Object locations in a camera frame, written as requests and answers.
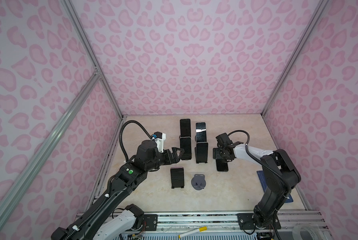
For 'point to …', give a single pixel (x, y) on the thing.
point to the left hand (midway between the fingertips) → (179, 149)
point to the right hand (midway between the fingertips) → (219, 153)
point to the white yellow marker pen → (200, 229)
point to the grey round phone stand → (198, 182)
